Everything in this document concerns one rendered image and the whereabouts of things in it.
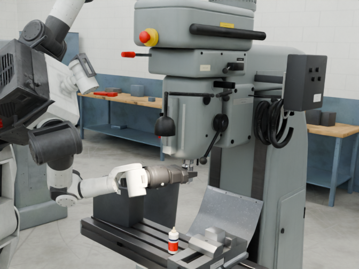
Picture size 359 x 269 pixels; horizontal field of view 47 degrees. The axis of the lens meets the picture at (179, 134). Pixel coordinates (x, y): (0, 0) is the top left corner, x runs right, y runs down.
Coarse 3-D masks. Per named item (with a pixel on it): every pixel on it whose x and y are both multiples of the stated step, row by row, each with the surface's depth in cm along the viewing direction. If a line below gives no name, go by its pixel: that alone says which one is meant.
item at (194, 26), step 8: (192, 24) 131; (200, 24) 134; (192, 32) 132; (200, 32) 133; (208, 32) 136; (216, 32) 139; (224, 32) 142; (232, 32) 146; (240, 32) 150; (248, 32) 154; (256, 32) 159
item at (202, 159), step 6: (222, 114) 156; (216, 120) 155; (222, 120) 156; (228, 120) 159; (216, 126) 156; (222, 126) 157; (216, 132) 156; (216, 138) 155; (210, 144) 154; (204, 156) 152; (204, 162) 150
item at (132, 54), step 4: (124, 52) 143; (128, 52) 144; (132, 52) 146; (124, 56) 143; (128, 56) 144; (132, 56) 146; (136, 56) 148; (140, 56) 149; (144, 56) 151; (148, 56) 152
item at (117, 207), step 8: (104, 176) 201; (120, 184) 192; (120, 192) 190; (96, 200) 199; (104, 200) 196; (112, 200) 193; (120, 200) 191; (128, 200) 188; (136, 200) 194; (96, 208) 200; (104, 208) 197; (112, 208) 194; (120, 208) 192; (128, 208) 189; (136, 208) 194; (96, 216) 200; (104, 216) 198; (112, 216) 195; (120, 216) 192; (128, 216) 190; (136, 216) 195; (120, 224) 193; (128, 224) 191
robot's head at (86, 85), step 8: (72, 64) 139; (80, 64) 140; (80, 72) 139; (72, 80) 141; (80, 80) 139; (88, 80) 139; (72, 88) 142; (80, 88) 140; (88, 88) 138; (96, 88) 143
